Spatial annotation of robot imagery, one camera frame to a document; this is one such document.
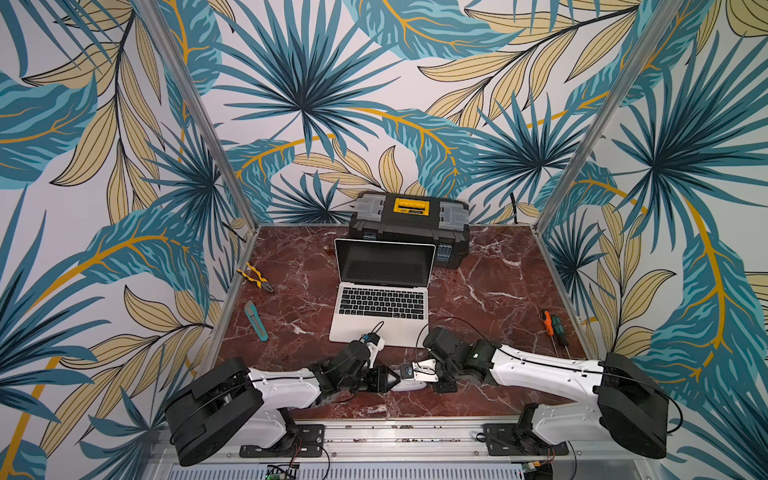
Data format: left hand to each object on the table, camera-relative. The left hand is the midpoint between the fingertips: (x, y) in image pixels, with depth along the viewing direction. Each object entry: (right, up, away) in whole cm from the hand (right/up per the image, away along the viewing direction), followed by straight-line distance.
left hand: (393, 384), depth 81 cm
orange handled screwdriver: (+49, +14, +12) cm, 52 cm away
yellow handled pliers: (-44, +26, +20) cm, 55 cm away
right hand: (+6, +1, -1) cm, 6 cm away
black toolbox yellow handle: (-2, +48, +19) cm, 52 cm away
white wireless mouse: (+4, 0, -1) cm, 4 cm away
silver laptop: (-3, +24, +20) cm, 31 cm away
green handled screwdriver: (+51, +12, +11) cm, 54 cm away
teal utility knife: (-42, +15, +12) cm, 46 cm away
